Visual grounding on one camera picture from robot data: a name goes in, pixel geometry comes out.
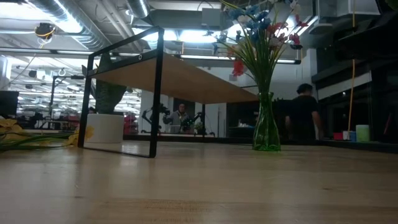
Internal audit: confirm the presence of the person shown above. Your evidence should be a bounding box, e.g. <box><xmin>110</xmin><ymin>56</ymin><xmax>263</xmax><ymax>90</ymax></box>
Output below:
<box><xmin>162</xmin><ymin>103</ymin><xmax>191</xmax><ymax>134</ymax></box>
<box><xmin>284</xmin><ymin>83</ymin><xmax>325</xmax><ymax>146</ymax></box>

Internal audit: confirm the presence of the wooden shelf black metal frame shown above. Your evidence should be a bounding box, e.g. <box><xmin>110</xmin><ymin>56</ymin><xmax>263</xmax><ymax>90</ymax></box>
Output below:
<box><xmin>77</xmin><ymin>26</ymin><xmax>261</xmax><ymax>159</ymax></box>

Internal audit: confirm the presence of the yellow cable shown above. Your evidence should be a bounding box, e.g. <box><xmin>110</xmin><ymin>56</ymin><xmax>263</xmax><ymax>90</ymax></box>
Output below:
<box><xmin>346</xmin><ymin>0</ymin><xmax>357</xmax><ymax>132</ymax></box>

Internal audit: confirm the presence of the pale green cup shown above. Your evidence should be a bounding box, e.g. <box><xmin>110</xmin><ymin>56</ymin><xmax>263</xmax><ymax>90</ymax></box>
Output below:
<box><xmin>355</xmin><ymin>124</ymin><xmax>371</xmax><ymax>143</ymax></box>

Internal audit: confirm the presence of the potted snake plant white pot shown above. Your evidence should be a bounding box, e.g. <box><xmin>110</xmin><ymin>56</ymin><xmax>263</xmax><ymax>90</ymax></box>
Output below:
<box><xmin>81</xmin><ymin>52</ymin><xmax>127</xmax><ymax>152</ymax></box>

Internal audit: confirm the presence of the black background monitor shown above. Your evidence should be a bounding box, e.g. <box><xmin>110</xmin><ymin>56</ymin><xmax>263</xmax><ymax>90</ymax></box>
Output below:
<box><xmin>0</xmin><ymin>90</ymin><xmax>20</xmax><ymax>116</ymax></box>

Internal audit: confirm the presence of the white artificial flower bunch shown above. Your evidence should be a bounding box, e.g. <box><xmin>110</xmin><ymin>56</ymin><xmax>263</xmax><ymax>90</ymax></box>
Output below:
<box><xmin>223</xmin><ymin>0</ymin><xmax>302</xmax><ymax>94</ymax></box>

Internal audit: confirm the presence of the green glass vase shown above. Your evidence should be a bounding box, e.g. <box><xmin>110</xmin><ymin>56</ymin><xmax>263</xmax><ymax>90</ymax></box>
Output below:
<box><xmin>251</xmin><ymin>91</ymin><xmax>282</xmax><ymax>152</ymax></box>

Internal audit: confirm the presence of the blue artificial flower bunch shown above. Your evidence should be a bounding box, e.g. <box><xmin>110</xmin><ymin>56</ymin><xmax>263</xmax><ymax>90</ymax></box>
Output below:
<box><xmin>213</xmin><ymin>3</ymin><xmax>271</xmax><ymax>94</ymax></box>

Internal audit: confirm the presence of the yellow ceiling cord reel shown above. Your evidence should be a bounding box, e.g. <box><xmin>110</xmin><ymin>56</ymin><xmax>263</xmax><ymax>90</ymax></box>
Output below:
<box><xmin>33</xmin><ymin>22</ymin><xmax>57</xmax><ymax>40</ymax></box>

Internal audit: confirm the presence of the yellow artificial flower bunch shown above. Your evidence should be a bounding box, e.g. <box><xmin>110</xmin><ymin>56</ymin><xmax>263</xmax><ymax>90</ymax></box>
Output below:
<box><xmin>0</xmin><ymin>117</ymin><xmax>95</xmax><ymax>152</ymax></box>

